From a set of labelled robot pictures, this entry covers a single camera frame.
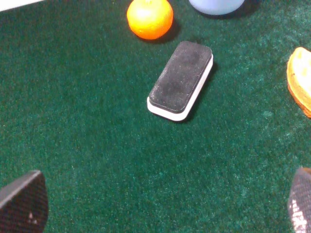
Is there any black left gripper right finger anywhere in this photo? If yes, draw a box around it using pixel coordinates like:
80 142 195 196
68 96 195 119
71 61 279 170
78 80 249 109
287 167 311 233

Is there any light blue bowl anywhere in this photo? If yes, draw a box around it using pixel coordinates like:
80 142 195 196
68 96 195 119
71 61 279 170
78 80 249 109
189 0 244 16

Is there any orange fruit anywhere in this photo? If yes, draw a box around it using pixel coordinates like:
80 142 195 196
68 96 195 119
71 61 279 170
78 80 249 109
126 0 173 40

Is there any black and white eraser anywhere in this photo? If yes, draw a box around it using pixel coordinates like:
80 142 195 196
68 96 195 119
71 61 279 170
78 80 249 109
147 41 213 121

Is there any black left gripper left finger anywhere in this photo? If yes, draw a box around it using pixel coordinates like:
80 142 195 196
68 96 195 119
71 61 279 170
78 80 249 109
0 170 49 233

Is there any orange waffle slice toy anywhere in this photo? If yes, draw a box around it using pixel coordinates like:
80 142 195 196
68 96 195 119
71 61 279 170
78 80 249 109
287 47 311 118

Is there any green felt table cloth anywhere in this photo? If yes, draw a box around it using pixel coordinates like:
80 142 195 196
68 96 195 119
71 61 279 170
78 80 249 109
0 0 311 233

